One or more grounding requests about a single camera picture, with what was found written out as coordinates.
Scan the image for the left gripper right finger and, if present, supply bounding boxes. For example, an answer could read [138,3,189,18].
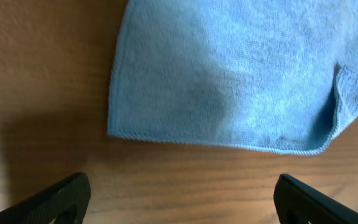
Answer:
[273,174,358,224]

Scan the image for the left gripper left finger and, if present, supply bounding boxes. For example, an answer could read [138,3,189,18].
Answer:
[0,172,91,224]

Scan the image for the blue microfiber cloth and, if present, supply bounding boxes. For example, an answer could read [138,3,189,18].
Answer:
[107,0,358,155]

